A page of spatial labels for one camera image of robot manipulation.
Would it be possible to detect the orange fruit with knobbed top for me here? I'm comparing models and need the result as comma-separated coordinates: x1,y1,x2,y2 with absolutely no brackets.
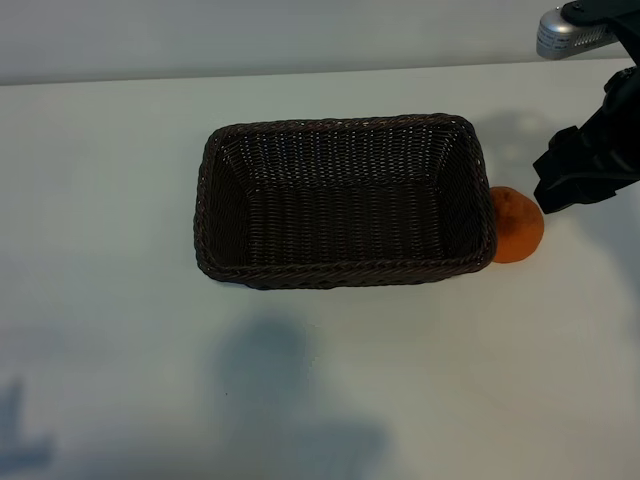
489,184,545,265

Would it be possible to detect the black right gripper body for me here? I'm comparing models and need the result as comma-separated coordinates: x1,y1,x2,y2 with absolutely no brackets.
581,64,640,200

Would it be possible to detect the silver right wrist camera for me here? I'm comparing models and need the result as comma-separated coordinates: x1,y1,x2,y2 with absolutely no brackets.
535,0,640,59

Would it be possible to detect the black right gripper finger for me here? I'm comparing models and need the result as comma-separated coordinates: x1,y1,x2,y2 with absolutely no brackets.
531,126,587,184
533,172,607,216

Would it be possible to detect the dark brown woven wicker basket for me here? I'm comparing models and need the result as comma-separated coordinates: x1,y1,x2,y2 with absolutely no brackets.
192,112,499,292

